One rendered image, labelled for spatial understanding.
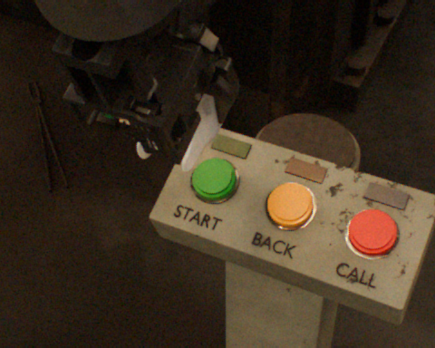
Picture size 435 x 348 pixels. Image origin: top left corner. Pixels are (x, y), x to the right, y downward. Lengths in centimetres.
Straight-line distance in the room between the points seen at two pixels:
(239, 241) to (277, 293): 8
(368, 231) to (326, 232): 4
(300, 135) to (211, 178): 20
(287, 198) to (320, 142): 20
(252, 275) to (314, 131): 22
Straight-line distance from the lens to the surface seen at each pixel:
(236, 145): 73
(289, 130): 89
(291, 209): 69
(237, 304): 79
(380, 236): 67
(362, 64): 170
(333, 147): 87
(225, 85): 53
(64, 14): 42
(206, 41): 51
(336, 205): 70
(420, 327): 137
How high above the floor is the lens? 112
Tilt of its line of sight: 46 degrees down
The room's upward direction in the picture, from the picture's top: 1 degrees counter-clockwise
